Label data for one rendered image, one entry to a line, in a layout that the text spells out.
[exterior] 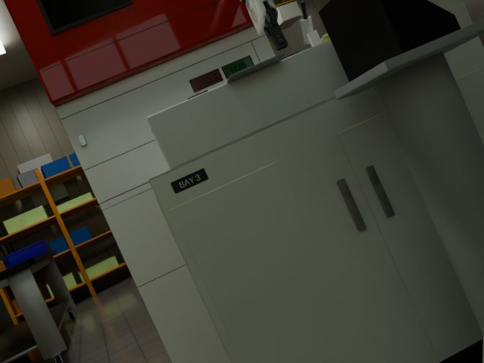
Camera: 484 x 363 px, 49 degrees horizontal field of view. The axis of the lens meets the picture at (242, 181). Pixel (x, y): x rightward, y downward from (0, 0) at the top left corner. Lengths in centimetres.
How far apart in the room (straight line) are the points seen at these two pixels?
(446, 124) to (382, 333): 58
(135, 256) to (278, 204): 76
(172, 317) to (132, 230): 34
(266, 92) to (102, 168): 80
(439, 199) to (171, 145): 63
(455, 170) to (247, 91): 53
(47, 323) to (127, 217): 223
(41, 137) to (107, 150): 659
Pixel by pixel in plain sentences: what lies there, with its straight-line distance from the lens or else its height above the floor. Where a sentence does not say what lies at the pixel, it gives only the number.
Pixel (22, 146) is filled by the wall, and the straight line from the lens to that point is 852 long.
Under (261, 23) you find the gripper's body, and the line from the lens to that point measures 144.
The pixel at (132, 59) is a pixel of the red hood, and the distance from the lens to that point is 195.
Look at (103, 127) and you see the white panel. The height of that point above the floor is 109.
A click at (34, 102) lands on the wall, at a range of 865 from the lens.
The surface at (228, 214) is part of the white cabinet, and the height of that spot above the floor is 66.
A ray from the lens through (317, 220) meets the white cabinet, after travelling 136.
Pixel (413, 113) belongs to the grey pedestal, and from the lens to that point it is 116.
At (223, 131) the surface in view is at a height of 85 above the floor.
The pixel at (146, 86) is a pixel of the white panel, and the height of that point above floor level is 117.
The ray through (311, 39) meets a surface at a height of 103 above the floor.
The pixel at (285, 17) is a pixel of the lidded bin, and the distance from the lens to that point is 779.
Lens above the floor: 75
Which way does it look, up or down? 1 degrees down
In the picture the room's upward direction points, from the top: 24 degrees counter-clockwise
